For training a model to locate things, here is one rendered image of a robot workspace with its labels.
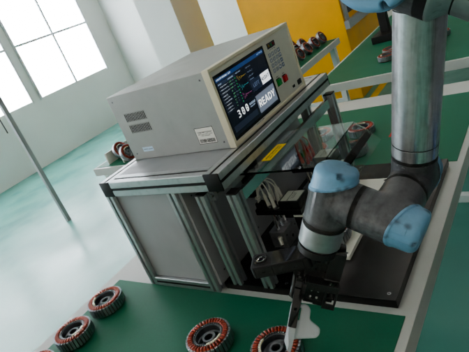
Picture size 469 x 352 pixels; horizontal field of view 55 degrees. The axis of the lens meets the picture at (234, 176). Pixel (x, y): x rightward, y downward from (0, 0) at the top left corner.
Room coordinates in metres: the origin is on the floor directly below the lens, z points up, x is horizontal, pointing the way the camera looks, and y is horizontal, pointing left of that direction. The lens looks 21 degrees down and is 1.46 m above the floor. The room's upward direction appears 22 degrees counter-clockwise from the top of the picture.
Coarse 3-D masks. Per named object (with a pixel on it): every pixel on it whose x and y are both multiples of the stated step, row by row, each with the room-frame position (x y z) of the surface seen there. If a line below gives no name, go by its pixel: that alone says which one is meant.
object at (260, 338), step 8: (272, 328) 0.79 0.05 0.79; (280, 328) 0.79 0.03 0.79; (264, 336) 0.78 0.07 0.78; (272, 336) 0.78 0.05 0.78; (280, 336) 0.78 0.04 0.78; (256, 344) 0.77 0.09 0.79; (264, 344) 0.77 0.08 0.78; (272, 344) 0.76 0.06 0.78; (280, 344) 0.75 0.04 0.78; (296, 344) 0.72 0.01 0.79
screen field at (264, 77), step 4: (264, 72) 1.24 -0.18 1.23; (268, 72) 1.26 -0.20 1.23; (260, 76) 1.22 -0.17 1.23; (264, 76) 1.24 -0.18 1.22; (268, 76) 1.25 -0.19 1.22; (252, 80) 1.19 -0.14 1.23; (256, 80) 1.20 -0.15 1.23; (260, 80) 1.22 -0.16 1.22; (264, 80) 1.23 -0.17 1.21; (268, 80) 1.25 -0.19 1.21; (252, 84) 1.19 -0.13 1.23; (256, 84) 1.20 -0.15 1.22; (260, 84) 1.21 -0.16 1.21; (256, 88) 1.19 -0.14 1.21
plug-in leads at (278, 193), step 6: (264, 180) 1.13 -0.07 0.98; (258, 186) 1.14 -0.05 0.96; (270, 186) 1.16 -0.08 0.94; (276, 186) 1.14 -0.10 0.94; (258, 192) 1.15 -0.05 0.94; (270, 192) 1.15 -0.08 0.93; (276, 192) 1.12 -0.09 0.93; (258, 198) 1.14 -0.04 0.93; (264, 198) 1.13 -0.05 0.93; (270, 198) 1.10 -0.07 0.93; (276, 198) 1.12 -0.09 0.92; (258, 204) 1.14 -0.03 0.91; (264, 204) 1.15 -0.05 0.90; (270, 204) 1.13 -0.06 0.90
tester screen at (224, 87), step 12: (252, 60) 1.21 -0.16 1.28; (264, 60) 1.26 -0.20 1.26; (228, 72) 1.13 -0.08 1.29; (240, 72) 1.16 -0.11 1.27; (252, 72) 1.20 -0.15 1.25; (216, 84) 1.08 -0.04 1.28; (228, 84) 1.11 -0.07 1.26; (240, 84) 1.15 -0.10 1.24; (264, 84) 1.23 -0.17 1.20; (228, 96) 1.10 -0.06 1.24; (240, 96) 1.13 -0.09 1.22; (252, 96) 1.17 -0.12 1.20; (228, 108) 1.09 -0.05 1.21; (252, 108) 1.16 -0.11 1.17; (240, 120) 1.11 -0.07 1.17; (252, 120) 1.14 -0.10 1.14; (240, 132) 1.09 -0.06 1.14
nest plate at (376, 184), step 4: (360, 180) 1.29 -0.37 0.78; (364, 180) 1.28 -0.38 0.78; (368, 180) 1.27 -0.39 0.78; (372, 180) 1.26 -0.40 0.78; (376, 180) 1.25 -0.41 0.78; (380, 180) 1.24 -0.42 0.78; (384, 180) 1.23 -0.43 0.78; (364, 184) 1.26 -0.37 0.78; (368, 184) 1.25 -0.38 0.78; (372, 184) 1.24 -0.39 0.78; (376, 184) 1.23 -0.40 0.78; (380, 184) 1.22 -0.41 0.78; (372, 188) 1.22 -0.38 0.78; (376, 188) 1.21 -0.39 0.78
